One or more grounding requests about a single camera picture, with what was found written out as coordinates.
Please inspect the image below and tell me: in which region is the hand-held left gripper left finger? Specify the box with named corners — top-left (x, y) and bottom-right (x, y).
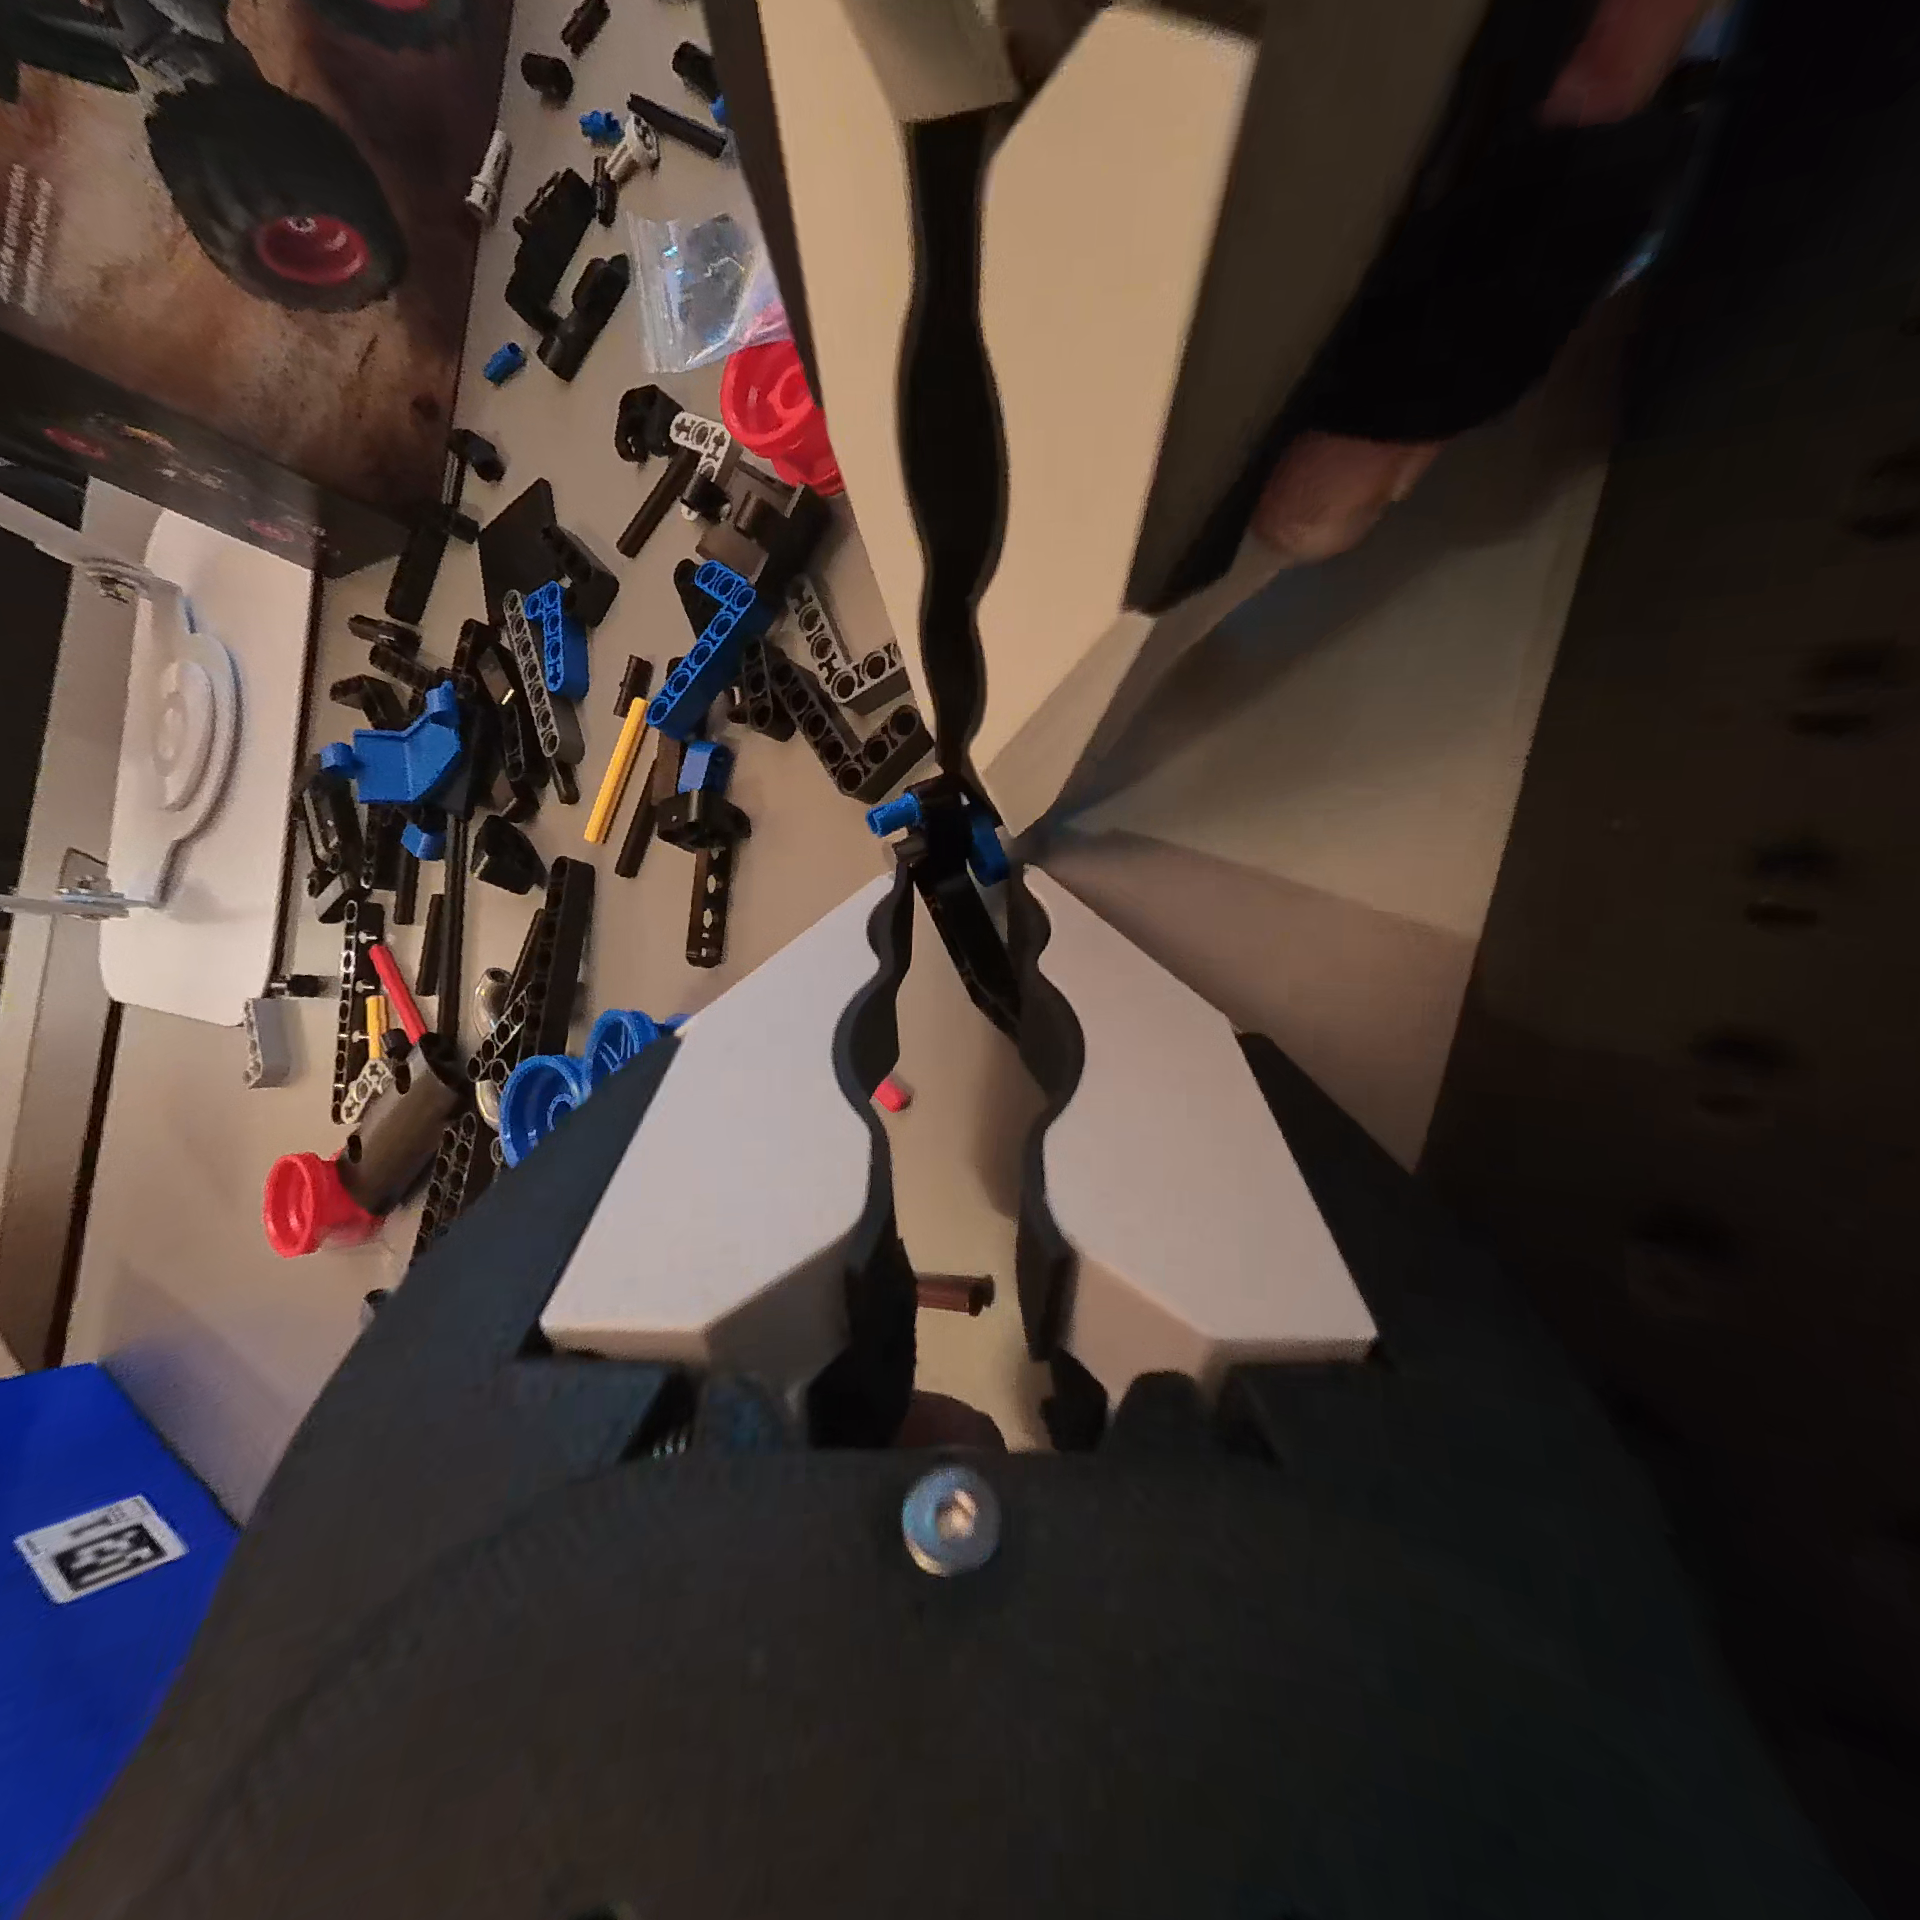
top-left (537, 874), bottom-right (921, 1452)

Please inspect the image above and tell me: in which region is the blue fender bracket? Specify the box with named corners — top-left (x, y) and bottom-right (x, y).
top-left (311, 679), bottom-right (483, 806)

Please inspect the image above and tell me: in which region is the blue toy wheel hub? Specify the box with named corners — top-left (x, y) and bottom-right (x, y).
top-left (491, 1051), bottom-right (597, 1172)

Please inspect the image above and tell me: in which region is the black flat square tile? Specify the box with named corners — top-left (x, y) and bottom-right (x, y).
top-left (472, 478), bottom-right (566, 619)

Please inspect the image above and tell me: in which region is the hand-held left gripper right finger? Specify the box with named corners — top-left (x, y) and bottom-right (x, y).
top-left (1016, 871), bottom-right (1381, 1452)

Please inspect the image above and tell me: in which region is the clear bag of mixed parts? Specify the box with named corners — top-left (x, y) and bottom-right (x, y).
top-left (623, 208), bottom-right (793, 379)

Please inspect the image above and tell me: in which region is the person's right hand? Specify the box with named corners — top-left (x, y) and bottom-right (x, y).
top-left (1256, 432), bottom-right (1445, 559)

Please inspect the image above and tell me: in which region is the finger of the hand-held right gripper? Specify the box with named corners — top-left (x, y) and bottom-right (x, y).
top-left (701, 0), bottom-right (1024, 781)
top-left (960, 0), bottom-right (1504, 775)

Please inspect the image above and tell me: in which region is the small blue L-beam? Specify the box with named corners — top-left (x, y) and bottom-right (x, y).
top-left (520, 576), bottom-right (592, 701)

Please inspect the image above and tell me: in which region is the blue spoked toy wheel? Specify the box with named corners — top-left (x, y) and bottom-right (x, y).
top-left (577, 1005), bottom-right (687, 1085)

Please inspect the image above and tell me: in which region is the white booklet stand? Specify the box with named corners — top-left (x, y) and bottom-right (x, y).
top-left (0, 480), bottom-right (327, 1034)

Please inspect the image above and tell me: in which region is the blue angled beam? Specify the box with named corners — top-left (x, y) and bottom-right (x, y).
top-left (644, 556), bottom-right (771, 743)

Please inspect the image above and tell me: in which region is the pile of black toy beams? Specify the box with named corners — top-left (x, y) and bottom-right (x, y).
top-left (293, 495), bottom-right (940, 1247)

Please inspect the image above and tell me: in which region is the short black axle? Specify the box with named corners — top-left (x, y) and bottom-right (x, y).
top-left (613, 448), bottom-right (710, 563)

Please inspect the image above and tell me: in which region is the black beam with blue pin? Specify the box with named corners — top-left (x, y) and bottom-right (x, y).
top-left (499, 164), bottom-right (635, 384)

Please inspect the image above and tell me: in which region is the black hinged panel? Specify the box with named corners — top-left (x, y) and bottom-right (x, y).
top-left (701, 461), bottom-right (830, 605)

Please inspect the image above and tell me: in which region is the short yellow axle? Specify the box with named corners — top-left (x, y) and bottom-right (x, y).
top-left (577, 690), bottom-right (653, 848)

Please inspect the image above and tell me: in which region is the black dimpled pad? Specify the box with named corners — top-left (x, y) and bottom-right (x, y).
top-left (1411, 88), bottom-right (1920, 1920)

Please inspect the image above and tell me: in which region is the black curved panel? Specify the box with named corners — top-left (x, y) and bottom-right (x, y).
top-left (337, 1063), bottom-right (470, 1212)

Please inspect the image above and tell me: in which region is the black toy set box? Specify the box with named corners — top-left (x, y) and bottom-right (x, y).
top-left (0, 0), bottom-right (518, 582)

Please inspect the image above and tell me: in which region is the black T-shaped axle piece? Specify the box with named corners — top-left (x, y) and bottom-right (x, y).
top-left (651, 784), bottom-right (755, 972)

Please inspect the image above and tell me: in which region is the blue plastic bin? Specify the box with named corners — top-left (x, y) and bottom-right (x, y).
top-left (0, 1358), bottom-right (245, 1920)

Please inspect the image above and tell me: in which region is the black bent long beam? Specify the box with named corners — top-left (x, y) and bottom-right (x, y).
top-left (864, 775), bottom-right (1055, 1055)

